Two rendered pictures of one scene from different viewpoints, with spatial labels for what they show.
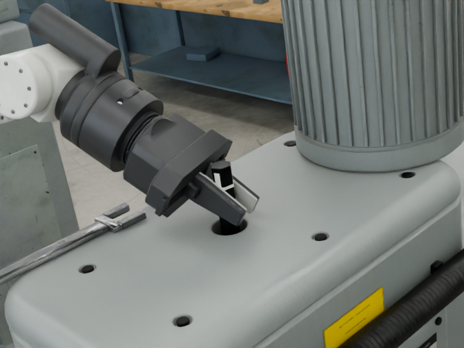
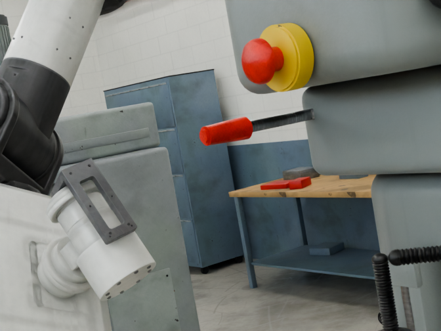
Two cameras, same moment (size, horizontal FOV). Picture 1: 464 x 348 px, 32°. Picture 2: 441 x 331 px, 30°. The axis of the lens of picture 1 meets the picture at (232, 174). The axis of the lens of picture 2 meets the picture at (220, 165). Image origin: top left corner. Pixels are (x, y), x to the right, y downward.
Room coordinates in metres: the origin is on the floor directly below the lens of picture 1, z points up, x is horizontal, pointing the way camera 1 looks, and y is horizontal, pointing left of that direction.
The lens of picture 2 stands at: (-0.17, 0.19, 1.74)
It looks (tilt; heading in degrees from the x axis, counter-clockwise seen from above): 5 degrees down; 6
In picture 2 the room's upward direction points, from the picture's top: 10 degrees counter-clockwise
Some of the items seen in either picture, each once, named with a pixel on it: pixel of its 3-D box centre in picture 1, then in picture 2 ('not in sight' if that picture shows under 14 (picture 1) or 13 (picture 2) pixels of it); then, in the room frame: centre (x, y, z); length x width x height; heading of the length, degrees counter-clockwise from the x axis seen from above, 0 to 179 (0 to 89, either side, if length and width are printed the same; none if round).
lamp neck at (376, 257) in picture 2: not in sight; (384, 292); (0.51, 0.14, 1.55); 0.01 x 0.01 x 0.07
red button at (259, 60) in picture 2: not in sight; (264, 60); (0.56, 0.21, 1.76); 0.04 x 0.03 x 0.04; 40
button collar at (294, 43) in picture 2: not in sight; (284, 57); (0.57, 0.19, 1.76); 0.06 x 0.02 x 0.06; 40
